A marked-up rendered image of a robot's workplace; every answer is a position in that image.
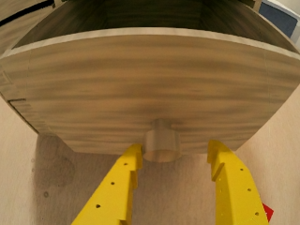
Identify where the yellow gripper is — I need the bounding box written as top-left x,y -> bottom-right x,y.
71,140 -> 269,225

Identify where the red nine-volt battery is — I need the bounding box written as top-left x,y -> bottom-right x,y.
262,202 -> 274,222

